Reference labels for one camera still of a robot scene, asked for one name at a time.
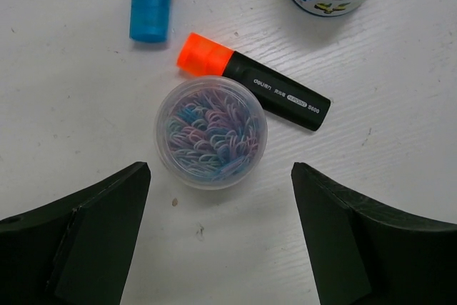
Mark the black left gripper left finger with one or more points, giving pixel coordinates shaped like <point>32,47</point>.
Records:
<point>77,249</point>

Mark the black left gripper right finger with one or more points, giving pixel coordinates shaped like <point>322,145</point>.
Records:
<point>365,252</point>

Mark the orange cap black highlighter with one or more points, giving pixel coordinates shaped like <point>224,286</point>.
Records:
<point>276,93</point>

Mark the clear tub of paper clips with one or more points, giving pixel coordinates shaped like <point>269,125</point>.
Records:
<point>210,132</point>

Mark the blue cap black highlighter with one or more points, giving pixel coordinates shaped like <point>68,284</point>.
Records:
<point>149,20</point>

